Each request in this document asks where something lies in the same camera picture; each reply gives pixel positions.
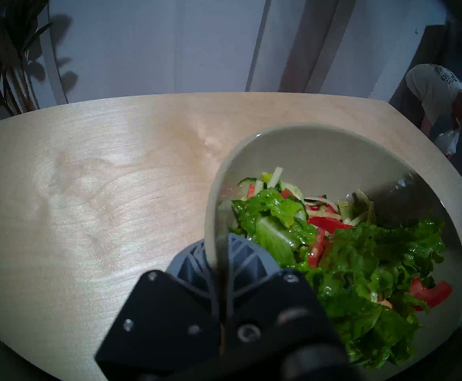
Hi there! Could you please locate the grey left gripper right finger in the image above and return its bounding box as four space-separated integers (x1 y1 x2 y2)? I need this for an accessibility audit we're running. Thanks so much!
221 233 346 381

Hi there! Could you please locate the white carrier bag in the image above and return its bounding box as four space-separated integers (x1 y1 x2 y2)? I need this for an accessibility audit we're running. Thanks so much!
434 129 460 158

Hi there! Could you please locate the person in white shirt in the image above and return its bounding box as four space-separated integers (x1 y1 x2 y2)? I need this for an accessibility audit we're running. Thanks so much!
406 63 462 138

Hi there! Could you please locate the green salad with tomato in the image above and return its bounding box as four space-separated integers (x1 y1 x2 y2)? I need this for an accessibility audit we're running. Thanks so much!
231 167 453 369

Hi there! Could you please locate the beige ceramic salad bowl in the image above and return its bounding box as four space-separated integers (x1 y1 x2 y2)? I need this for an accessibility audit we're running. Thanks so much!
204 123 462 381

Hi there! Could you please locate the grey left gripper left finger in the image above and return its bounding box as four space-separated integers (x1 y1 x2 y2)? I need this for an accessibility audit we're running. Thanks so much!
95 241 221 381

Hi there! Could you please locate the tall dark green potted plant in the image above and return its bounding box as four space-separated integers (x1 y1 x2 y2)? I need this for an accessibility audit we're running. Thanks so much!
0 0 53 117

